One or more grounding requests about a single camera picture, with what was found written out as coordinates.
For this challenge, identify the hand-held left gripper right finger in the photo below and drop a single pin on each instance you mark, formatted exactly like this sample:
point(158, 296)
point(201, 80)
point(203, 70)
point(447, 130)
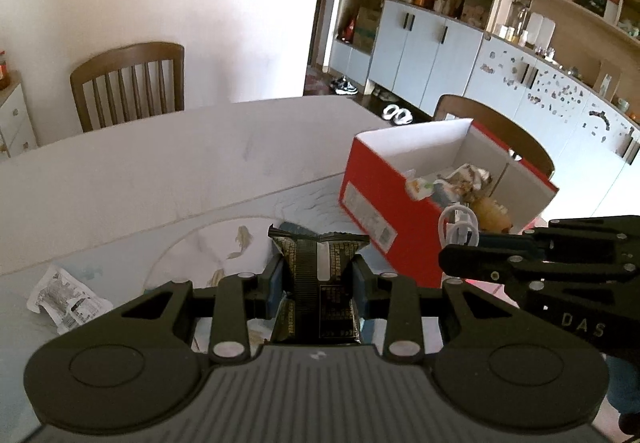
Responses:
point(361, 280)

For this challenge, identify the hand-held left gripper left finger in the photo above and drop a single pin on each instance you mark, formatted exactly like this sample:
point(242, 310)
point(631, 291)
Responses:
point(274, 280)

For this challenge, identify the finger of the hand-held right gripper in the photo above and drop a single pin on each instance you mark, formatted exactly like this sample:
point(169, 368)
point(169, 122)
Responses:
point(500, 239)
point(465, 260)

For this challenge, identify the black snack wrapper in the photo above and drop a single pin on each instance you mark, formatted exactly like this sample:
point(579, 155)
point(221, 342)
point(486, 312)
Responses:
point(320, 283)

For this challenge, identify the red cardboard box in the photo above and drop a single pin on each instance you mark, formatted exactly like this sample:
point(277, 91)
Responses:
point(370, 178)

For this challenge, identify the white desktop table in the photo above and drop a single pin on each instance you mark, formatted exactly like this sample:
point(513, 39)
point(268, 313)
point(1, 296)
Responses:
point(150, 163)

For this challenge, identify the person's blue clothing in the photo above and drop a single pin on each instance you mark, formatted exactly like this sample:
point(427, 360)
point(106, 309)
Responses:
point(625, 383)

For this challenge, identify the brown curved-back wooden chair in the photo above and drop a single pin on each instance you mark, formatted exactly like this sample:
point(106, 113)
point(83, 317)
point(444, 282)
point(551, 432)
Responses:
point(500, 120)

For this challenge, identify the white slipper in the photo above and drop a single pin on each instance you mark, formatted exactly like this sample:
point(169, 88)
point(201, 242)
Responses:
point(405, 117)
point(391, 112)

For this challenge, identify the black white sneaker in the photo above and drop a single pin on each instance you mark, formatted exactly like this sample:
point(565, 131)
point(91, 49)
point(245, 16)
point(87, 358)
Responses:
point(337, 84)
point(349, 89)

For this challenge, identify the red patterned rug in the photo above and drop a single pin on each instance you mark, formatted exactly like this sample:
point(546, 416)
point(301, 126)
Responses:
point(316, 82)

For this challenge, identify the white grey-printed wrapper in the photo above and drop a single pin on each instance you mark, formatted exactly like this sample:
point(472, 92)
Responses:
point(65, 300)

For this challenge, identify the white canister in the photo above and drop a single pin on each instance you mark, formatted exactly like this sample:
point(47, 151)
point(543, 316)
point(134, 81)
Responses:
point(543, 30)

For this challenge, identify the clear glass jar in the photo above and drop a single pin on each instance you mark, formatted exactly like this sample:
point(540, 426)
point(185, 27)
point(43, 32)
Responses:
point(521, 25)

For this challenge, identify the brown cardboard carton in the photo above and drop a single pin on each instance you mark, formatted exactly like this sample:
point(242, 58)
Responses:
point(367, 30)

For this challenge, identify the brown slatted wooden chair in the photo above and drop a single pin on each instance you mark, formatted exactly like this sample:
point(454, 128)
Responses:
point(125, 54)

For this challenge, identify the small white side cabinet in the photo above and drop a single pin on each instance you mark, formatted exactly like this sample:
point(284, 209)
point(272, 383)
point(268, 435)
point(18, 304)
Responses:
point(15, 123)

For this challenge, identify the grey wall cabinet with shelves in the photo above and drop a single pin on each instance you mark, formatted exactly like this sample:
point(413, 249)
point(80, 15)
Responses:
point(425, 58)

